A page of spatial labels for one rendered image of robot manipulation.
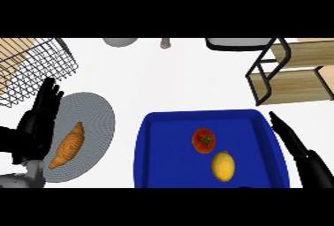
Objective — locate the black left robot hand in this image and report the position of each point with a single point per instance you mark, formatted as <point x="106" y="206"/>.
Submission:
<point x="40" y="117"/>

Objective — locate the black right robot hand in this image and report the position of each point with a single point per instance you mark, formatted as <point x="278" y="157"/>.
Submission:
<point x="304" y="156"/>

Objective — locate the blue tray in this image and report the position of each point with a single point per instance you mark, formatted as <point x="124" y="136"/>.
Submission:
<point x="173" y="153"/>

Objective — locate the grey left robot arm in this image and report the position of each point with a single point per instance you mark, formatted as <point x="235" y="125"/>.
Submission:
<point x="26" y="176"/>

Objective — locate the grey black-rimmed appliance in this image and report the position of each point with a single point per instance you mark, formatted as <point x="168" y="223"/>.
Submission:
<point x="238" y="43"/>

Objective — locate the small beige object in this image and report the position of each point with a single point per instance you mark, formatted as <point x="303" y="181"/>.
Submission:
<point x="164" y="43"/>

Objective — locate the yellow lemon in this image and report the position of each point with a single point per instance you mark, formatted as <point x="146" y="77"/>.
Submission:
<point x="223" y="166"/>

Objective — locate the red tomato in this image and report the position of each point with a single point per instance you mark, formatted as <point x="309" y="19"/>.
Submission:
<point x="202" y="140"/>

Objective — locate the wooden tiered shelf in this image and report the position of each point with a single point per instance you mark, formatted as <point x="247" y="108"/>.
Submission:
<point x="295" y="82"/>

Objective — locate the grey round placemat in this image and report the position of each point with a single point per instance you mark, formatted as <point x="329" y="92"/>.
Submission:
<point x="86" y="117"/>

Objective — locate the brown croissant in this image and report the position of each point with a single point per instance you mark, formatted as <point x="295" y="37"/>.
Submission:
<point x="68" y="146"/>

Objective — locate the grey round object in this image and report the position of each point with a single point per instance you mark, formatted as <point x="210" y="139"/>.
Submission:
<point x="119" y="41"/>

